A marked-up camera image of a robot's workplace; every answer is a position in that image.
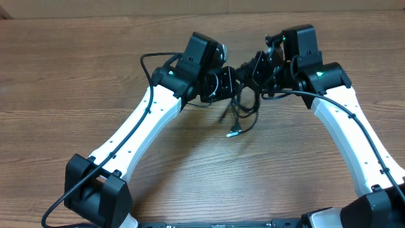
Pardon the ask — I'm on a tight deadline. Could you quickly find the thin black USB cable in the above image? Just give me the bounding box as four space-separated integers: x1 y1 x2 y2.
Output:
226 91 262 138

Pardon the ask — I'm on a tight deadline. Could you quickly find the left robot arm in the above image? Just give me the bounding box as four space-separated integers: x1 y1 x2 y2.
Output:
63 32 235 227

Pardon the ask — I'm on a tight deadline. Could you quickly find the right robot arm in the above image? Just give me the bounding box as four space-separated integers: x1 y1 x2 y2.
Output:
247 25 404 227

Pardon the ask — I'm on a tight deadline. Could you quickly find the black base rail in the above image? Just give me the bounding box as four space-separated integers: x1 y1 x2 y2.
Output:
138 218 307 228

